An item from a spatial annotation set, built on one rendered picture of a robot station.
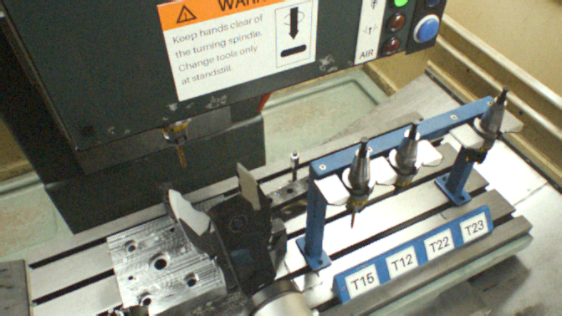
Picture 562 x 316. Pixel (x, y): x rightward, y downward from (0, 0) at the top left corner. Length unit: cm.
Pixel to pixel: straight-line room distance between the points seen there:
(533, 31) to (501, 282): 70
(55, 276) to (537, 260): 126
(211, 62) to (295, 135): 141
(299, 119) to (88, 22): 157
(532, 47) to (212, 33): 113
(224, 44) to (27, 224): 145
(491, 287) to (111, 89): 120
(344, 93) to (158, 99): 165
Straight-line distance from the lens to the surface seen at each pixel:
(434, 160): 96
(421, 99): 172
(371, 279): 110
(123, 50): 42
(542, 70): 144
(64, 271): 125
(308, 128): 188
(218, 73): 46
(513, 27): 147
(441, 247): 118
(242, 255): 52
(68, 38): 41
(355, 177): 85
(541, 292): 144
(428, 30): 58
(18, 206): 188
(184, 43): 43
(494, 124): 103
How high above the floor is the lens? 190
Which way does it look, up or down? 47 degrees down
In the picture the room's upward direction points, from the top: straight up
